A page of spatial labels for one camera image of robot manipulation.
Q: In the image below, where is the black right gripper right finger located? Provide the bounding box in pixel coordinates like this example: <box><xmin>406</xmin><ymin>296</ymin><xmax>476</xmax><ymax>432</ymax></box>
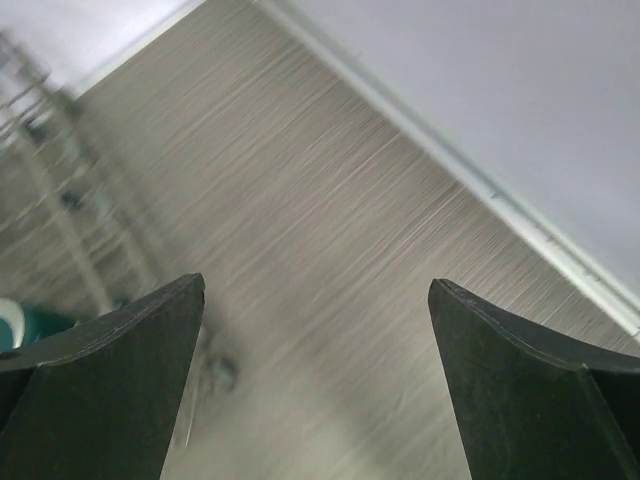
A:
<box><xmin>428</xmin><ymin>279</ymin><xmax>639</xmax><ymax>480</ymax></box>

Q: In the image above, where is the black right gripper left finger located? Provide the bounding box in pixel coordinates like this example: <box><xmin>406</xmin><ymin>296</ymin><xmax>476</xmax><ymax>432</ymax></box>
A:
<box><xmin>1</xmin><ymin>273</ymin><xmax>205</xmax><ymax>480</ymax></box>

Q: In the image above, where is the dark green mug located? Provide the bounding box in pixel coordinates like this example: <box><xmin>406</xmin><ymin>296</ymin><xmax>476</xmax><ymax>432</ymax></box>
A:
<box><xmin>0</xmin><ymin>298</ymin><xmax>77</xmax><ymax>353</ymax></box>

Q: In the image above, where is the metal wire dish rack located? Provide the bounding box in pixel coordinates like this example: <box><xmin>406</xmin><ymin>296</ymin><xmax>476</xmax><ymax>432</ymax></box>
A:
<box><xmin>1</xmin><ymin>33</ymin><xmax>161</xmax><ymax>317</ymax></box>

